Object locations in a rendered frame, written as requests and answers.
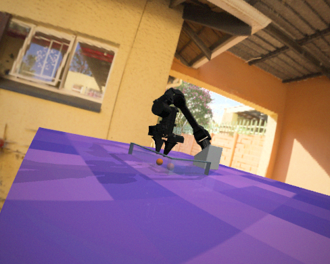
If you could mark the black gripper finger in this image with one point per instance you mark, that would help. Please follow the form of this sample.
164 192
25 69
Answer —
168 146
158 143

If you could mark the low clear corner walls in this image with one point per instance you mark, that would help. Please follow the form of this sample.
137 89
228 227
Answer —
167 165

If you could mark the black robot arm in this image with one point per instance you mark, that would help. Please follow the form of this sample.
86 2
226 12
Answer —
161 107

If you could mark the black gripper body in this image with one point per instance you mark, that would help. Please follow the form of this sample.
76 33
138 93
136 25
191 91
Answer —
170 136

